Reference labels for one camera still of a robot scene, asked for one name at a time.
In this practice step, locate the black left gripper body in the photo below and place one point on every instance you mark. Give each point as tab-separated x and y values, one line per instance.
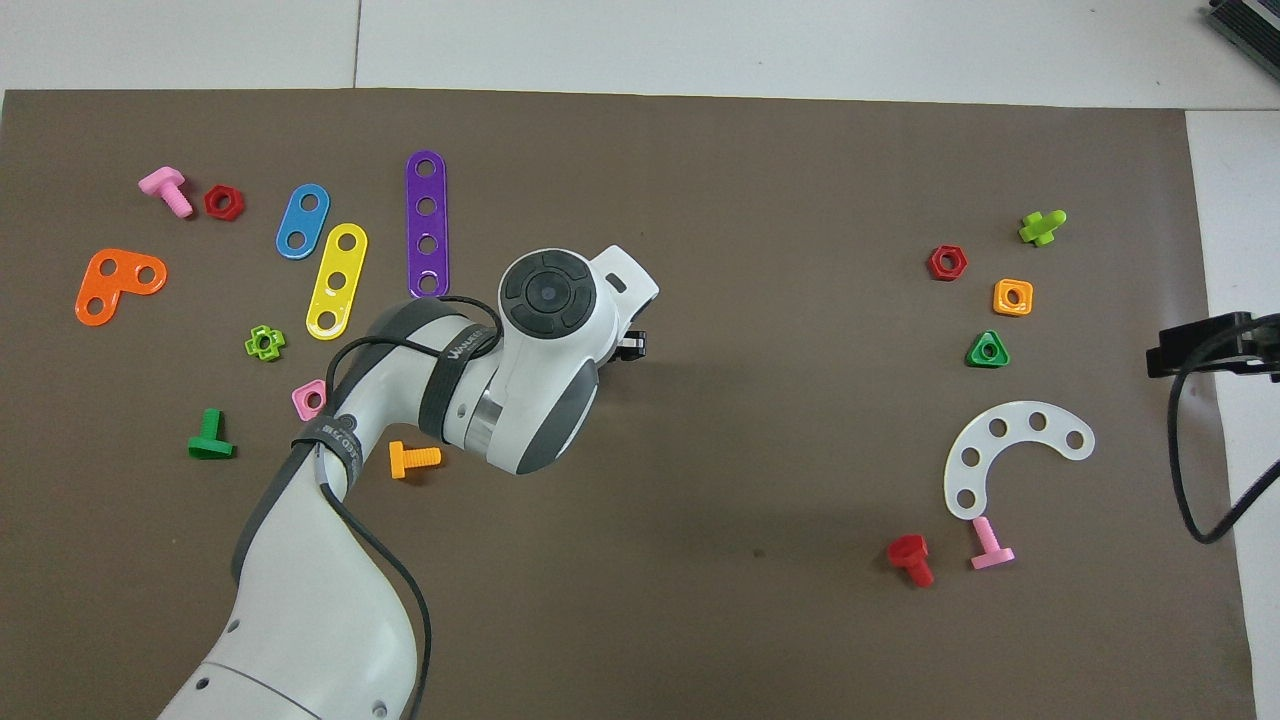
632	346

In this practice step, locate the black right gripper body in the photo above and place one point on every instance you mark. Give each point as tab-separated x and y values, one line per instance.
1267	348

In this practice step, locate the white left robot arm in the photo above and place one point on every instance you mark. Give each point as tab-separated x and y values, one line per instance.
300	600

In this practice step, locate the brown table mat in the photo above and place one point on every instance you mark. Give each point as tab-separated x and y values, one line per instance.
750	200

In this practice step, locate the white curved five-hole plate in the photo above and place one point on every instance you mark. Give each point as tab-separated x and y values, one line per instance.
1017	420

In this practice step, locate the lime green cross-head screw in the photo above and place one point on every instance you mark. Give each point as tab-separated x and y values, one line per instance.
1040	230

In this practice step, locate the orange square nut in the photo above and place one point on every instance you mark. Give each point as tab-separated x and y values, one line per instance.
1001	305

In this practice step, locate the green triangle nut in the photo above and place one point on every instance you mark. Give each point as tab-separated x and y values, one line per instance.
975	358

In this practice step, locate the purple four-hole plate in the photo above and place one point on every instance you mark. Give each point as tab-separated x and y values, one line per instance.
427	225

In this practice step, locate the red hex nut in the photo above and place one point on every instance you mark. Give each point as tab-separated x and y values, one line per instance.
236	203
960	265

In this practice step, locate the orange plastic screw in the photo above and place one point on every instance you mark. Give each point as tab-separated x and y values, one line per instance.
400	460

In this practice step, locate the pink plastic screw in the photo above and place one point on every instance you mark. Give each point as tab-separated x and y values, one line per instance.
992	555
165	183

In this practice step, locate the yellow three-hole plate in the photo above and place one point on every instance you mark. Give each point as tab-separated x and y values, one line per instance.
342	262

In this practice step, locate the black ribbed device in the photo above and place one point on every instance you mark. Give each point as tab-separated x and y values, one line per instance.
1245	25

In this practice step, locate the pink square nut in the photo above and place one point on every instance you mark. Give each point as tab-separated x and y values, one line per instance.
300	408

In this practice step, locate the red plastic screw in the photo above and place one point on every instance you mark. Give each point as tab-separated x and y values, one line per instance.
908	550

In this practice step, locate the blue two-hole plate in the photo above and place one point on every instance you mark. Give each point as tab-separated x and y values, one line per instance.
304	221

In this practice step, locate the lime green cross nut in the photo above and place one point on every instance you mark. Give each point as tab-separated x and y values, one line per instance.
277	345

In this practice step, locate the green plastic screw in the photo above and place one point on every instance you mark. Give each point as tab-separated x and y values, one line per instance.
211	440

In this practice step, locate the orange angled three-hole plate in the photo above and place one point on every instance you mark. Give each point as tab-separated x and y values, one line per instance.
127	270

